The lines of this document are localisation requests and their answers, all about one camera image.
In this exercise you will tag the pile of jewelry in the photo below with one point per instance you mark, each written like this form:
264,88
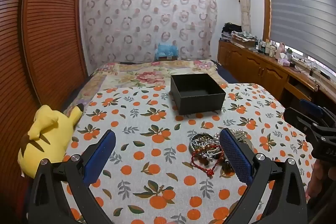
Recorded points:
207,146

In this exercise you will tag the wooden louvered wardrobe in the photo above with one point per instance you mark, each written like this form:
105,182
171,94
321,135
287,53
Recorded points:
39,29

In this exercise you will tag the circle pattern curtain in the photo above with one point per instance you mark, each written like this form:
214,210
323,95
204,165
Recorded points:
147,19

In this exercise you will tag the wooden cabinet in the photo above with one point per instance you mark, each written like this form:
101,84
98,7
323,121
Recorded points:
257,69

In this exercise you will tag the person's right hand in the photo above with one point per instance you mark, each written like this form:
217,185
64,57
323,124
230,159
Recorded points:
316,179

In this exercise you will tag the grey green bangle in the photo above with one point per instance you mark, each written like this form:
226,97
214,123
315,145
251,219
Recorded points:
191,144

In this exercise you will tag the yellow plush toy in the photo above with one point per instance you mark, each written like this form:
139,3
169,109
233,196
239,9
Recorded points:
50,134

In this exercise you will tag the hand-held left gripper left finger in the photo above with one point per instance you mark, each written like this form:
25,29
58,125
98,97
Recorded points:
101,153

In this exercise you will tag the navy bed sheet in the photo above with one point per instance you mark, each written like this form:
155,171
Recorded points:
225,75

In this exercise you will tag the stack of folded clothes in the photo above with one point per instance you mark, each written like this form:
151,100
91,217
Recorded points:
236,33

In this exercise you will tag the pink tissue box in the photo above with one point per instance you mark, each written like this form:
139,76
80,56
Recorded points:
284,60

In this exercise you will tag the black cardboard box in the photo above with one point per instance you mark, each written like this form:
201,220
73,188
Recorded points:
199,92

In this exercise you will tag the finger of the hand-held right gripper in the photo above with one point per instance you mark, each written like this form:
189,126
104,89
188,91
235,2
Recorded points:
311,106
298,117

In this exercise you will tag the white power strip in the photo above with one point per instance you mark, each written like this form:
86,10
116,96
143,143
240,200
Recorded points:
300,60

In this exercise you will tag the floral blanket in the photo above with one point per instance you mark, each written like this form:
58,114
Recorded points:
141,77

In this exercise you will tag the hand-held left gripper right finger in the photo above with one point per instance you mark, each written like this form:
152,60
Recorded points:
235,155

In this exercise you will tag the group of bottles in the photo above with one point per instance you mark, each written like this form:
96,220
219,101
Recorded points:
267,47

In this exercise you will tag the grey window blind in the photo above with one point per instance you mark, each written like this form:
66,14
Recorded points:
302,8

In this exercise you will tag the orange fruit print tablecloth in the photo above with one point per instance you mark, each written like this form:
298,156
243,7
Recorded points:
157,134

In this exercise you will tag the blue plush toy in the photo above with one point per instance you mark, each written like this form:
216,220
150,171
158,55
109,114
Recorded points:
166,50

